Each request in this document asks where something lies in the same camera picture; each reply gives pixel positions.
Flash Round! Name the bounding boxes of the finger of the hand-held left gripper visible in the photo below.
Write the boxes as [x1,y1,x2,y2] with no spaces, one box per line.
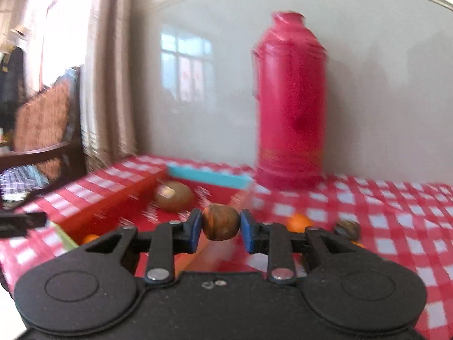
[0,212,47,237]

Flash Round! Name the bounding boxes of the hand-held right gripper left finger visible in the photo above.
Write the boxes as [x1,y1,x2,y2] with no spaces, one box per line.
[83,208,203,286]

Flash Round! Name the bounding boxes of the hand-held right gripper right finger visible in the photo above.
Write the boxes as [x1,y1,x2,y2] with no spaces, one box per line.
[240,209,358,286]

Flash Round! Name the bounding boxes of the brown round fruit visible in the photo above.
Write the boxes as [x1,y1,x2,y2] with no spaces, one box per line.
[202,203,241,241]
[334,220,362,241]

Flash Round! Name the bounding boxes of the colourful cardboard box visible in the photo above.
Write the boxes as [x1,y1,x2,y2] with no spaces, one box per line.
[46,163,255,280]

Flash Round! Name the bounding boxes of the brown kiwi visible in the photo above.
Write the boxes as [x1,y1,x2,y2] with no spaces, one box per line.
[154,180,195,213]

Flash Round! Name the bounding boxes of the blue plaid cloth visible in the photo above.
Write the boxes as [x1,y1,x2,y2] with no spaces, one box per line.
[0,165,50,199]

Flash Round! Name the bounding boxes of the dark wooden cushioned chair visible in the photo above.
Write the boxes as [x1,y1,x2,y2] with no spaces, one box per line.
[0,65,87,199]

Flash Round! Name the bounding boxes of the red thermos flask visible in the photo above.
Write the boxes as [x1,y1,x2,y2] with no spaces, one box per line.
[251,11,328,190]

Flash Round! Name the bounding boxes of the dark hanging clothes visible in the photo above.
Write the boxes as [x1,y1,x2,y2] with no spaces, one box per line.
[0,44,26,131]

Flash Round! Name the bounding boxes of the red white checkered tablecloth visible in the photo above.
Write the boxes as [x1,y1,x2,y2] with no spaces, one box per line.
[0,154,453,340]

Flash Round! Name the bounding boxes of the beige curtain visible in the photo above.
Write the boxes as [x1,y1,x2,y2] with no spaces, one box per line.
[21,0,156,174]

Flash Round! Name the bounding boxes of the pale hat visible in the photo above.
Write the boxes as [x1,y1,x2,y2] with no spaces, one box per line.
[9,25,29,46]

